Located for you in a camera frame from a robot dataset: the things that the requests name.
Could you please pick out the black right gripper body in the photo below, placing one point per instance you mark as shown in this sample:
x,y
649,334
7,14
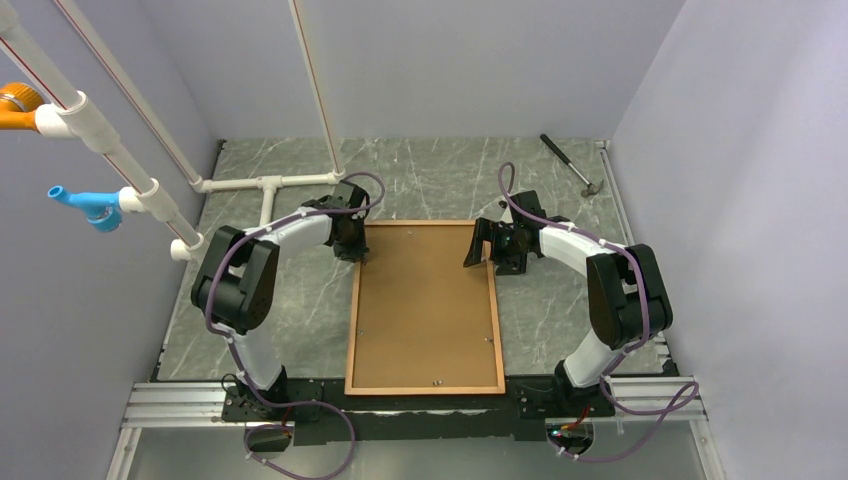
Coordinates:
x,y
507,248

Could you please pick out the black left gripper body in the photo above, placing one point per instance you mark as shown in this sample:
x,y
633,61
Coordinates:
x,y
355,246

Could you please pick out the brown backing board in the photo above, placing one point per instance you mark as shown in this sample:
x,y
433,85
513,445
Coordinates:
x,y
424,305

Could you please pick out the wooden picture frame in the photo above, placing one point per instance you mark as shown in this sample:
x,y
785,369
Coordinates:
x,y
497,331

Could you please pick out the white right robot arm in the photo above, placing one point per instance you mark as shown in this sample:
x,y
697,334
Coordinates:
x,y
628,301

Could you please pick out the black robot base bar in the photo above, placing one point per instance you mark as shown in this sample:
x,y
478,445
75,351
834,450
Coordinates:
x,y
323,412

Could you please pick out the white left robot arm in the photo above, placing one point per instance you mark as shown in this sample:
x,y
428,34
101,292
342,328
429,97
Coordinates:
x,y
235,284

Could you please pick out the blue faucet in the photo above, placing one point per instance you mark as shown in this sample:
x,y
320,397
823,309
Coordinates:
x,y
101,210

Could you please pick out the white pvc pipe stand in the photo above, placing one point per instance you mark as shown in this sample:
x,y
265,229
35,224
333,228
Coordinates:
x,y
69,113

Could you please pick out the orange faucet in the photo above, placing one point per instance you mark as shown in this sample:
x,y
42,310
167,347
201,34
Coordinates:
x,y
19,103

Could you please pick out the black handled hammer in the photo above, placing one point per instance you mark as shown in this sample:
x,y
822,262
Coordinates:
x,y
590,189

